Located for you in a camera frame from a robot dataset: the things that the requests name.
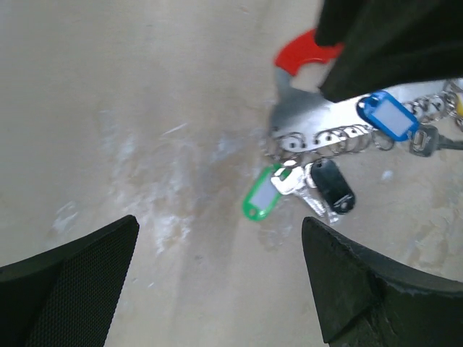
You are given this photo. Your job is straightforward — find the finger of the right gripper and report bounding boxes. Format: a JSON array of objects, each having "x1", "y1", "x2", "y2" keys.
[{"x1": 315, "y1": 0, "x2": 462, "y2": 102}]

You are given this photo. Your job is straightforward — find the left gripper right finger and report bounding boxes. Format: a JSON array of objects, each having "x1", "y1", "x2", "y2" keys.
[{"x1": 302, "y1": 217, "x2": 462, "y2": 346}]

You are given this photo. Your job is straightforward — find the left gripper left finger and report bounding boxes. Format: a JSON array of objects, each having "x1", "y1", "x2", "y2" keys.
[{"x1": 1, "y1": 215, "x2": 140, "y2": 346}]

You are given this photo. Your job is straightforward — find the key with black tag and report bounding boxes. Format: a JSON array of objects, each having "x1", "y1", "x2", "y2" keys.
[{"x1": 291, "y1": 158, "x2": 356, "y2": 224}]

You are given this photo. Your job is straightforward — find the key with blue tag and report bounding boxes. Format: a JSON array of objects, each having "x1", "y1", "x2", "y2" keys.
[{"x1": 356, "y1": 90, "x2": 462, "y2": 158}]

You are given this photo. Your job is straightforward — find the key with yellow tag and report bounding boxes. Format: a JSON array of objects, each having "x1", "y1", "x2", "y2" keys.
[{"x1": 456, "y1": 94, "x2": 463, "y2": 130}]

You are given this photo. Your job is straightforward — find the key with green tag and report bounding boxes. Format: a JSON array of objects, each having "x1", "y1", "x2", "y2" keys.
[{"x1": 242, "y1": 163, "x2": 295, "y2": 222}]

